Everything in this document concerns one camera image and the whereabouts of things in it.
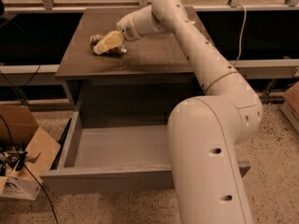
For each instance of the cardboard box at right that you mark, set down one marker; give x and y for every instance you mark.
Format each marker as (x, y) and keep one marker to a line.
(290, 107)

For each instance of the grey drawer cabinet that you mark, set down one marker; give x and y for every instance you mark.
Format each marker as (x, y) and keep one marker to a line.
(137, 88)

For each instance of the open grey top drawer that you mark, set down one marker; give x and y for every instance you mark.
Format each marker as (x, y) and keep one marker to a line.
(112, 160)

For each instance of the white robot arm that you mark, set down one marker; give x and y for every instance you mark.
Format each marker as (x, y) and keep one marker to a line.
(201, 131)

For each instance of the brown cardboard box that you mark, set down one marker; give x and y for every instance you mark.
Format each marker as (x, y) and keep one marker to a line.
(26, 151)

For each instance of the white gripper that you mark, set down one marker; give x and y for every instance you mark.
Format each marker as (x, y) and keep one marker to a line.
(127, 28)

